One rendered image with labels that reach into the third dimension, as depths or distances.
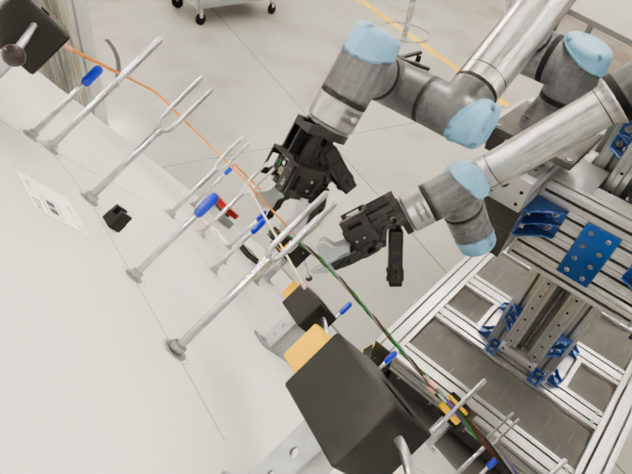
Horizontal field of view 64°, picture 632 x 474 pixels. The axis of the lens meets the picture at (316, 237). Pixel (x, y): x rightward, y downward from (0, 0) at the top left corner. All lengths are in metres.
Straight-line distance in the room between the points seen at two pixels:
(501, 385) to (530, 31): 1.44
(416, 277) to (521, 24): 1.82
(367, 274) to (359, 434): 2.25
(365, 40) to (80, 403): 0.61
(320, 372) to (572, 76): 1.16
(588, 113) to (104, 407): 0.95
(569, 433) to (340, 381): 1.83
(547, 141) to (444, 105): 0.32
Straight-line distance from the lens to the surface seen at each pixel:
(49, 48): 0.43
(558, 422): 2.06
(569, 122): 1.05
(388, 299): 2.40
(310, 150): 0.76
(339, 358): 0.26
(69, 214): 0.40
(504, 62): 0.83
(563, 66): 1.35
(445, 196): 0.92
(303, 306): 0.52
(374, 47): 0.74
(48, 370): 0.24
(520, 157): 1.06
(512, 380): 2.07
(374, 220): 0.94
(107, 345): 0.29
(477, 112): 0.77
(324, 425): 0.25
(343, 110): 0.75
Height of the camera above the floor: 1.77
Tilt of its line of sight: 43 degrees down
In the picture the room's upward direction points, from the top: 10 degrees clockwise
